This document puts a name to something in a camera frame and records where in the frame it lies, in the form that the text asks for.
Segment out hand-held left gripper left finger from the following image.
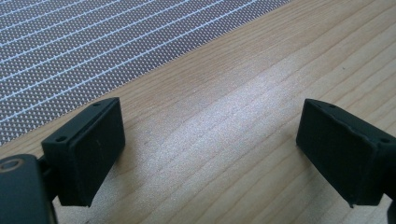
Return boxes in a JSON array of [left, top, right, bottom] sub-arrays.
[[41, 97, 126, 207]]

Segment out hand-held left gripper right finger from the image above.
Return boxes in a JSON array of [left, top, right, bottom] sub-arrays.
[[295, 98, 396, 209]]

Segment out striped woven placemat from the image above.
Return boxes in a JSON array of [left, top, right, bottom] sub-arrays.
[[0, 0, 292, 147]]

